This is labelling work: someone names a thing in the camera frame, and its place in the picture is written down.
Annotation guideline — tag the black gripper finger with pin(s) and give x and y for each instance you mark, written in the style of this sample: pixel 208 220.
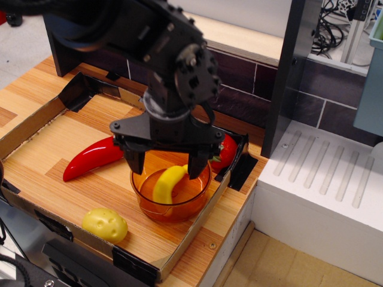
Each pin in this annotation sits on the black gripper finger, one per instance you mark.
pixel 135 160
pixel 196 165

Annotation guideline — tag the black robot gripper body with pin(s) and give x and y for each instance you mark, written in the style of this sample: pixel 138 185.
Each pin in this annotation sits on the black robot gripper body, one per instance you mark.
pixel 137 135

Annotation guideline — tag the yellow toy banana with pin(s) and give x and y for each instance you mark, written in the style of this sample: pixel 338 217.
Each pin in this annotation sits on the yellow toy banana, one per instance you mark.
pixel 162 191

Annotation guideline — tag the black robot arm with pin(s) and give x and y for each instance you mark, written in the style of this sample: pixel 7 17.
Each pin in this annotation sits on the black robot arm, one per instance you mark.
pixel 158 36

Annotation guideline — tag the orange transparent plastic pot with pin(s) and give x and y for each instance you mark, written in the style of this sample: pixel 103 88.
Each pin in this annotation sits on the orange transparent plastic pot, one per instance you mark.
pixel 189 197

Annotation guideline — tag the red toy chili pepper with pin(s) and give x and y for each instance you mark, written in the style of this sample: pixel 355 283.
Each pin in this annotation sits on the red toy chili pepper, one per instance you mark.
pixel 94 156

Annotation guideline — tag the red toy strawberry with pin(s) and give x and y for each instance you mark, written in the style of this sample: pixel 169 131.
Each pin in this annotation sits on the red toy strawberry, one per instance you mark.
pixel 227 154

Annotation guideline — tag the yellow toy potato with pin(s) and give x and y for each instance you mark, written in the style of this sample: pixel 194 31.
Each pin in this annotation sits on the yellow toy potato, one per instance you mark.
pixel 106 224

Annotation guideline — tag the white toy sink drainboard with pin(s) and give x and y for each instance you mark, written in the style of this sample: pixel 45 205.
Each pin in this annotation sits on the white toy sink drainboard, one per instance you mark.
pixel 321 194

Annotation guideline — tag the black equipment at bottom left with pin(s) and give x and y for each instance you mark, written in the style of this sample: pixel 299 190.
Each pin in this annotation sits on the black equipment at bottom left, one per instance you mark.
pixel 49 245

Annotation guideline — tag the black caster wheel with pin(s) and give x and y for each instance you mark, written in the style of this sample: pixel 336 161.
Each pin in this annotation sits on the black caster wheel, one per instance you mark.
pixel 14 20

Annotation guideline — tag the grey-blue plastic bin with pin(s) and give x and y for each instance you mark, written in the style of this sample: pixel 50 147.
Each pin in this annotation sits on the grey-blue plastic bin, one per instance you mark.
pixel 369 111

